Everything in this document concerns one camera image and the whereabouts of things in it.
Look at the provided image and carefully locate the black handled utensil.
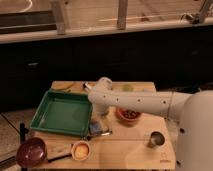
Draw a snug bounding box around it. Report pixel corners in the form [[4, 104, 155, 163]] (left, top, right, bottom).
[[47, 153, 72, 163]]

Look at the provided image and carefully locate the orange bowl with food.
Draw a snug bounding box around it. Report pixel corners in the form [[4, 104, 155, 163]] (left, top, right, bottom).
[[115, 108, 141, 123]]

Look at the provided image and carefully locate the yellow banana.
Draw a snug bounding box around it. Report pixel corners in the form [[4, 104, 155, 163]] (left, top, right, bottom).
[[51, 82, 74, 90]]

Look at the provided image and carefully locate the wooden folding table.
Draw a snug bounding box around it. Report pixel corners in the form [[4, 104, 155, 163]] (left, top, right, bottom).
[[33, 80, 179, 171]]

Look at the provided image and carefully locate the silver spoon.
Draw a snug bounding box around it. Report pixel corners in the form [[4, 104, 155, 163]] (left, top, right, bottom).
[[84, 131, 114, 141]]

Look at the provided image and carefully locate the green plastic tray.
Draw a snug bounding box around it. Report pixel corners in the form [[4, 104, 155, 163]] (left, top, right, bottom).
[[30, 90, 92, 137]]

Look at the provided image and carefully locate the small orange cup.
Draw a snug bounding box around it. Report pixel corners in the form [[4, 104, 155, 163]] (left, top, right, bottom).
[[71, 141, 90, 161]]

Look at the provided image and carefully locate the metal cup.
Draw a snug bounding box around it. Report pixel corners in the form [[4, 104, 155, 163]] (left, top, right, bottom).
[[148, 131, 165, 148]]

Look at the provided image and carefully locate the dark red bowl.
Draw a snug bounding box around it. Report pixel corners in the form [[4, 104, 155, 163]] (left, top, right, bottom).
[[16, 137, 47, 168]]

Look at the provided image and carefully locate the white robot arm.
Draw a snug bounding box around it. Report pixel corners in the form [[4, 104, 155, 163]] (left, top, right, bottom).
[[88, 77, 213, 171]]

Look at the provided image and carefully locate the green translucent item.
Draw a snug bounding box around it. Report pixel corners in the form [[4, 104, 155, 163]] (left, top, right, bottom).
[[122, 84, 134, 92]]

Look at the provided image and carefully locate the blue sponge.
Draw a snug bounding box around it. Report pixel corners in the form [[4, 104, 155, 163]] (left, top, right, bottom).
[[89, 117, 108, 135]]

